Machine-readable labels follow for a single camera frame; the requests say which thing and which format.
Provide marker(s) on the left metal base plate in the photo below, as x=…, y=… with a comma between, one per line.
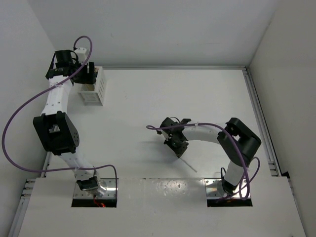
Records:
x=106, y=191

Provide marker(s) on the white two-slot organizer box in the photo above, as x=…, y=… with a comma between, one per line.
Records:
x=94, y=94

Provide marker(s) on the metal base plate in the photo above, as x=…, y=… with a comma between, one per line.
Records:
x=215, y=191
x=106, y=191

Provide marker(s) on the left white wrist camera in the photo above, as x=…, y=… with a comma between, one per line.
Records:
x=82, y=54

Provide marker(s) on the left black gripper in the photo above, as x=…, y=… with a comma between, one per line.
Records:
x=87, y=78

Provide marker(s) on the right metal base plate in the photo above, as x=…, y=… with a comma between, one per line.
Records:
x=215, y=191

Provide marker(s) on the aluminium frame rail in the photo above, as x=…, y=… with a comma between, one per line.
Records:
x=264, y=132

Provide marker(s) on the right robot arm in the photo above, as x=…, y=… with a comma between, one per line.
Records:
x=238, y=141

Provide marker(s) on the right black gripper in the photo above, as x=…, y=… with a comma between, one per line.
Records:
x=179, y=151

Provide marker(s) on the thin clear silver stick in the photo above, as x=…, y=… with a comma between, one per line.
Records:
x=188, y=165

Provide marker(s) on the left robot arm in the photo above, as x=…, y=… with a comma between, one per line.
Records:
x=55, y=130

